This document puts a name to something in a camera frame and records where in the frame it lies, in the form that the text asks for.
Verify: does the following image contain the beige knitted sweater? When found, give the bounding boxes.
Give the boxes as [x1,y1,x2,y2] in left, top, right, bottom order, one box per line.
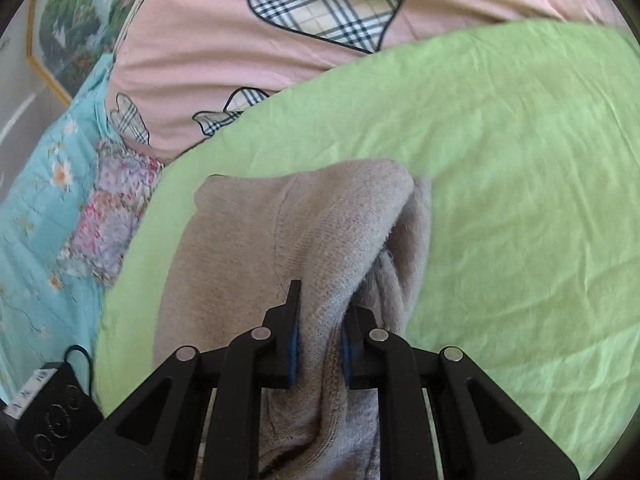
[154,159,432,479]

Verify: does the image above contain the light blue floral quilt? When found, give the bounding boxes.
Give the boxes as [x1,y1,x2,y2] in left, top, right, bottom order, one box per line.
[1,54,115,401]

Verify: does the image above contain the green bed sheet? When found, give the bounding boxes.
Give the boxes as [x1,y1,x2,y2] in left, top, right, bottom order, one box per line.
[94,20,639,477]

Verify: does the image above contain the purple pink floral cloth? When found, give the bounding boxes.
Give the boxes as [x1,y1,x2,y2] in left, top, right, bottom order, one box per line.
[58,141,164,286]

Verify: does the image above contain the black cable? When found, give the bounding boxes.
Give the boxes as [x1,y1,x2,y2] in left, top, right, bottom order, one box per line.
[62,342,98,401]

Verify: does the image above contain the framed landscape painting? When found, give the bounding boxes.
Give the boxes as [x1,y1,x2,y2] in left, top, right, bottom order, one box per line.
[26,0,136,104]

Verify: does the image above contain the pink quilt with plaid hearts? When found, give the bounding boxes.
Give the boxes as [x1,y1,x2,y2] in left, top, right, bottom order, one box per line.
[105,0,625,162]

